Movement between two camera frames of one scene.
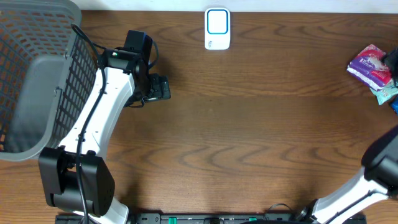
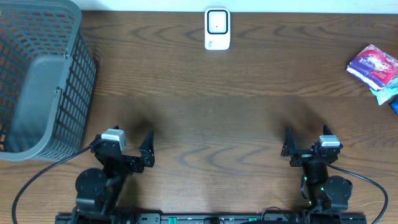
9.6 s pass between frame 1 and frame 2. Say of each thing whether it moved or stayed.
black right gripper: moved
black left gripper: moved
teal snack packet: stayed
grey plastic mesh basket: stayed
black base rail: stayed
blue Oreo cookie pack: stayed
